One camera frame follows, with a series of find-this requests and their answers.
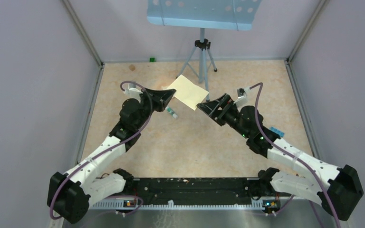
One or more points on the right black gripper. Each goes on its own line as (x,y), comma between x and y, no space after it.
(211,108)

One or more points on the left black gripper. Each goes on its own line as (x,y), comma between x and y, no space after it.
(160,98)

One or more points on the green white glue stick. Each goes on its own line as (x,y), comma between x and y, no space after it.
(172,112)

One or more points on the cream letter paper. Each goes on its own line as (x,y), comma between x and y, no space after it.
(187,92)

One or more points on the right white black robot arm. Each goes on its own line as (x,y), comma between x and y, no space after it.
(337,190)

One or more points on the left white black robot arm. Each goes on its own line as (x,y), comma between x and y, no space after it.
(73,193)

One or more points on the grey tripod stand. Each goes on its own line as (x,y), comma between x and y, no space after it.
(206,61)

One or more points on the colourful toy block stack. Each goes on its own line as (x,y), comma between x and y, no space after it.
(277,131)

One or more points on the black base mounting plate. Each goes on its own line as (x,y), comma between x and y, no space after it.
(197,191)

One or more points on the blue music stand tray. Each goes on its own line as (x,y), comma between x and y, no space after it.
(235,15)

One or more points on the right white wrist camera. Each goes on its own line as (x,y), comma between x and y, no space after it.
(242,96)

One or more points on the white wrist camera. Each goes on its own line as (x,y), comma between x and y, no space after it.
(242,96)
(133,90)

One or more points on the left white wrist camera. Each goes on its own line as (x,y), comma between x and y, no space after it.
(133,90)

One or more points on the grey slotted cable duct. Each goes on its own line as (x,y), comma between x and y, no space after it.
(119,204)

